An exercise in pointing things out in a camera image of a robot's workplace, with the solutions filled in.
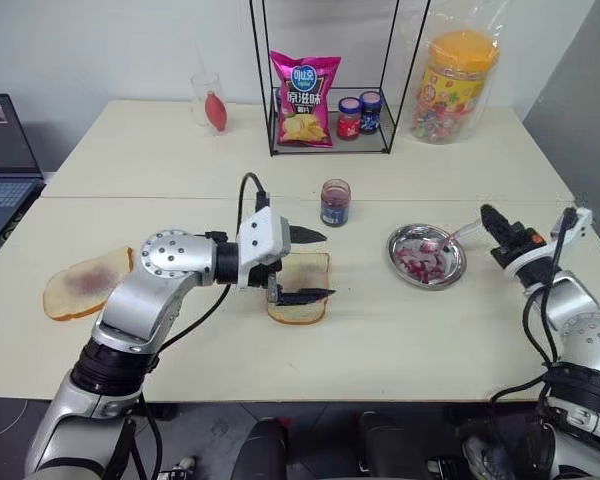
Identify clear drinking glass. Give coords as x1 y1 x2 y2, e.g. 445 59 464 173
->
189 72 223 129

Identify dark grey laptop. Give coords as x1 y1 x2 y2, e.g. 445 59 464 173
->
0 93 47 244

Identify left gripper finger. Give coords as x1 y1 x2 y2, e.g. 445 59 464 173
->
288 223 328 246
274 288 337 307

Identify clear plastic bag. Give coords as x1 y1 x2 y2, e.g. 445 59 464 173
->
408 0 512 147

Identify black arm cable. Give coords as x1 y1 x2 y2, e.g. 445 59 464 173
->
129 172 272 480
488 207 579 406

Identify clear plastic spoon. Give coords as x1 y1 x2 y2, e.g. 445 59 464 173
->
429 218 486 254

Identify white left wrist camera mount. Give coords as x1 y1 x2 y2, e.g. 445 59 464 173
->
235 207 292 291

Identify bread slice with jam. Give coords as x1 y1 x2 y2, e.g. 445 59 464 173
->
42 245 135 324

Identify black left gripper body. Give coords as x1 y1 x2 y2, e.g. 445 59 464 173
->
244 257 285 304

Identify plain white bread slice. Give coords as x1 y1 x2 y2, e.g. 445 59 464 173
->
265 251 331 327

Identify open blue label jam jar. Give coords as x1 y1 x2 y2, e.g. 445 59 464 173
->
319 178 352 230

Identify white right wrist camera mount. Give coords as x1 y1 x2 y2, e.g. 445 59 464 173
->
489 204 594 276

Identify pink potato chips bag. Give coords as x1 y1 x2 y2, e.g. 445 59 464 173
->
269 49 342 149

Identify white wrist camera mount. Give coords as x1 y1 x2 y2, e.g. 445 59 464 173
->
489 204 594 276
235 207 292 291

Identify grey sneaker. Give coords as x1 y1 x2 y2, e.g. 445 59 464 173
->
459 419 524 480

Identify red label jam jar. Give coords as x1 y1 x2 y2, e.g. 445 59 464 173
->
336 97 363 141

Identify lidded blue label jam jar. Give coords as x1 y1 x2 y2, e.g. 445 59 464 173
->
358 90 384 136

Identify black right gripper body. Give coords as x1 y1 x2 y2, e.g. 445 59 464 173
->
496 222 550 261

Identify dark rounded shape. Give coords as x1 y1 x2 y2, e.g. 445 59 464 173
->
239 418 289 480
357 410 434 480

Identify black wire frame shelf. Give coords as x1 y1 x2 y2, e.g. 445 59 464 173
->
248 0 434 158

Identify black mat with green pattern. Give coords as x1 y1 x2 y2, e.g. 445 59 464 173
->
0 182 47 274

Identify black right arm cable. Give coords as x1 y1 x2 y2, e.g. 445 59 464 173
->
488 207 579 406

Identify candy jar with orange lid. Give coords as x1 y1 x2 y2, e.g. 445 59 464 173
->
410 29 501 146

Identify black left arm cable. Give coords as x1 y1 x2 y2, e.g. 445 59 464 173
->
129 172 272 480

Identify round metal plate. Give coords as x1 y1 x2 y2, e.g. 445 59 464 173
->
385 223 468 289

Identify red jam pieces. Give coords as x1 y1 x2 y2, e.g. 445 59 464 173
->
398 239 447 279

